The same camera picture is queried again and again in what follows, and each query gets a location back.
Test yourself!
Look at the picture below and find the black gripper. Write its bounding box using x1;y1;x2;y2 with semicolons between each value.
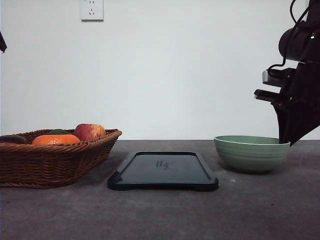
254;61;320;146

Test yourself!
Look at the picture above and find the light green ceramic bowl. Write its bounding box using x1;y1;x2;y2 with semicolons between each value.
214;135;291;173

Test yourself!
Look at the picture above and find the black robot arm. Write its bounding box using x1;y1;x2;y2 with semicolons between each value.
254;0;320;146
0;31;7;53

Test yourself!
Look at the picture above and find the brown wicker basket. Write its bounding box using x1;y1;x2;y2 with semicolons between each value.
0;129;122;189

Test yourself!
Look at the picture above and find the dark blue rectangular tray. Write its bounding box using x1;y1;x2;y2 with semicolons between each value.
107;151;219;191

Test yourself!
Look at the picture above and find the red yellow apple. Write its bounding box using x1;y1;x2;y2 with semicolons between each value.
74;123;106;141

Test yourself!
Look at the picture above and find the dark green fruit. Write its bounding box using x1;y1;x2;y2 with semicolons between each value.
48;129;69;135

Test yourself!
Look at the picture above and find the orange tangerine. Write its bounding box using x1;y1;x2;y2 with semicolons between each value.
31;134;81;145

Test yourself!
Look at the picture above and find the dark purple fruit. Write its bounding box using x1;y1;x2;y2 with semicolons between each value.
0;135;25;144

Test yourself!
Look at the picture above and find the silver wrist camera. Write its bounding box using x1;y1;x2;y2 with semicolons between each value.
262;68;288;86

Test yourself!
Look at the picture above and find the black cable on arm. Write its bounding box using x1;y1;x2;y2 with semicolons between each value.
266;0;310;71

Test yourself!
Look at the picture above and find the white wall socket left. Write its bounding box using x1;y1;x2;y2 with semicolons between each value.
80;0;104;24

